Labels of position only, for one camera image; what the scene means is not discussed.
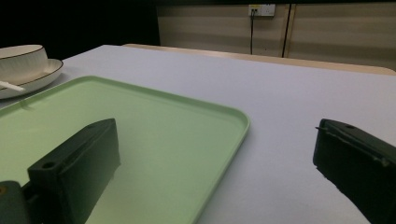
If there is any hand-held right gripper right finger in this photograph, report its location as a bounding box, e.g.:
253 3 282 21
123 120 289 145
312 118 396 224

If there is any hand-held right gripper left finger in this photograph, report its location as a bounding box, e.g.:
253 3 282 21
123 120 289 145
27 118 121 224

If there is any green plastic tray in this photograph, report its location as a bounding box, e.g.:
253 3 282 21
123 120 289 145
0 75 251 224

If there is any white plate with dark rim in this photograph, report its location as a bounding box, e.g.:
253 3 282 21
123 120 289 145
0 58 64 101

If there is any white ceramic spoon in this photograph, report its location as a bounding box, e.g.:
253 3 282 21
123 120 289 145
0 79 26 93

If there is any white bowl with dark rim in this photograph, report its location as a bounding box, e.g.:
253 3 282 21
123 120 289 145
0 44 50 86

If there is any beige wall trim strip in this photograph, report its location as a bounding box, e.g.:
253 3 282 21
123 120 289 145
281 3 297 59

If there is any black power cable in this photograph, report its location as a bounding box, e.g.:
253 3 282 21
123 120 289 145
249 8 256 56

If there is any white wall socket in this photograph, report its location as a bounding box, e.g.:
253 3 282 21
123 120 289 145
247 3 276 18

